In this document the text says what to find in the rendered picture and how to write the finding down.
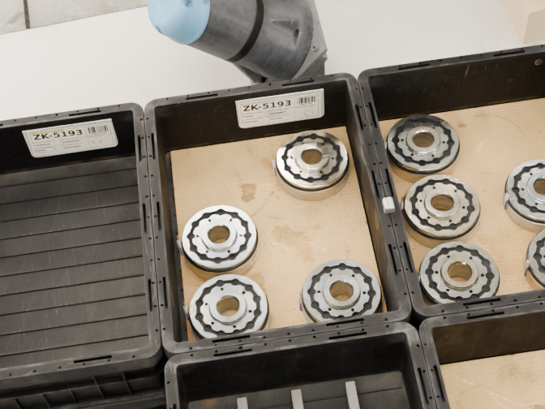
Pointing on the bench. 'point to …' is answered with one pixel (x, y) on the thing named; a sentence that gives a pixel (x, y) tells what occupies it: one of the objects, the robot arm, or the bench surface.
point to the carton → (526, 19)
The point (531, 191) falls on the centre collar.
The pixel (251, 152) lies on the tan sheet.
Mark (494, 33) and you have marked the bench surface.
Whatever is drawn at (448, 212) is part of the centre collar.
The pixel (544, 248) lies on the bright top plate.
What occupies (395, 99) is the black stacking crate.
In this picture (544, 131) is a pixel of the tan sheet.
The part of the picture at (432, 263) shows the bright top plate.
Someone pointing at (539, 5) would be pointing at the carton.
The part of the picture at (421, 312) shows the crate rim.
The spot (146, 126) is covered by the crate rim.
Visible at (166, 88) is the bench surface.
